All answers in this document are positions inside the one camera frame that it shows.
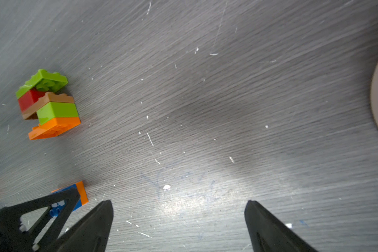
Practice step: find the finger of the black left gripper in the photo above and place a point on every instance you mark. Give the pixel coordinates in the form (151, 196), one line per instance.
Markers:
(13, 235)

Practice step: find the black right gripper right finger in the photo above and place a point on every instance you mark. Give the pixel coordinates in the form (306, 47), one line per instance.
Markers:
(269, 234)

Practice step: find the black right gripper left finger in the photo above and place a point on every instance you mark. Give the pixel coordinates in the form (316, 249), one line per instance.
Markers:
(90, 234)

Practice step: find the blue 2x2 lego brick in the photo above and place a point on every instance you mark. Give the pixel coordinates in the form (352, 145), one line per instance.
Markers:
(56, 208)

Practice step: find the lime green 2x4 lego brick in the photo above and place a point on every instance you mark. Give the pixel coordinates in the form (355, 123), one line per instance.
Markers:
(43, 81)

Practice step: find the orange 2x4 lego plate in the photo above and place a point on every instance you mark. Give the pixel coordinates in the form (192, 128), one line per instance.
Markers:
(81, 190)

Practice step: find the lime green 2x2 lego brick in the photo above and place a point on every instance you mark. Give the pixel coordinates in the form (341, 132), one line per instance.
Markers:
(56, 110)

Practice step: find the red lego brick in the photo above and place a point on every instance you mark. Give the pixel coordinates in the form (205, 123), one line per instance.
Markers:
(29, 98)

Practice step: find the tan 2x4 lego plate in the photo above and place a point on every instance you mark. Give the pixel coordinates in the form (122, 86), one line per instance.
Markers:
(30, 113)

